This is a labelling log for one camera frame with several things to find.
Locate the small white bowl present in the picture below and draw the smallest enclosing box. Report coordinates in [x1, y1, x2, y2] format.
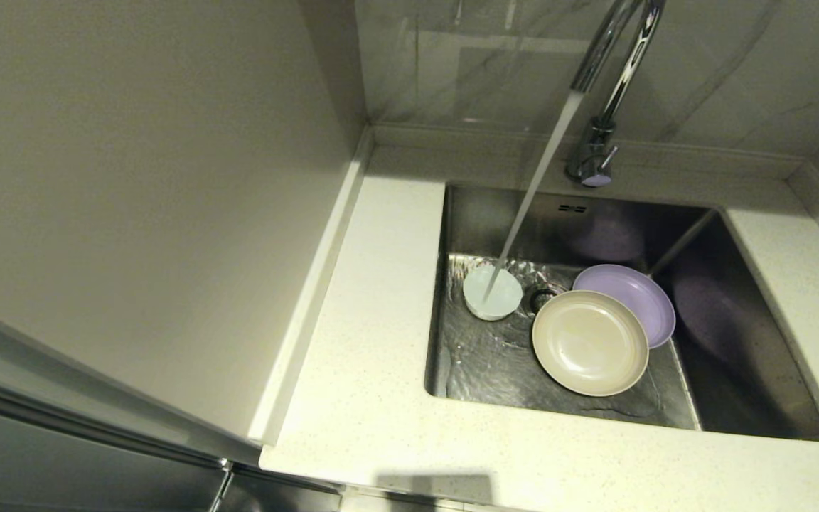
[462, 265, 524, 322]

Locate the beige plastic plate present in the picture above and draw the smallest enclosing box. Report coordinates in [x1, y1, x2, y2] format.
[531, 289, 651, 398]

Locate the chrome kitchen faucet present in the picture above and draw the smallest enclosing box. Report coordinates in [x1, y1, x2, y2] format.
[566, 0, 668, 188]

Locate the purple plastic plate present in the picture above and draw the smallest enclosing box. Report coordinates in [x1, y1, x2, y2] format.
[572, 264, 677, 350]

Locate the metal sink drain strainer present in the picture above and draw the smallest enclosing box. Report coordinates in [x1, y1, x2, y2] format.
[525, 282, 568, 317]

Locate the stainless steel sink basin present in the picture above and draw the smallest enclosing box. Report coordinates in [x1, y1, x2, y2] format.
[424, 178, 819, 445]

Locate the white edge trim strip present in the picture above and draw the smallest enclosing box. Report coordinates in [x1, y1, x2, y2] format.
[247, 122, 376, 450]

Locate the running water stream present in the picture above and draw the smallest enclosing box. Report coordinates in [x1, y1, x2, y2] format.
[488, 89, 587, 294]

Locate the tall beige cabinet side panel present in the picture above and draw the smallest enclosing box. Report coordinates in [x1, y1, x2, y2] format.
[0, 0, 369, 463]

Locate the metal door trim strip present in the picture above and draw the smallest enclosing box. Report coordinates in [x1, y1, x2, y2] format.
[0, 380, 232, 474]

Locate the grey glossy cabinet door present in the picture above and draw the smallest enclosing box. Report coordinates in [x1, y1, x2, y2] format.
[0, 398, 343, 512]

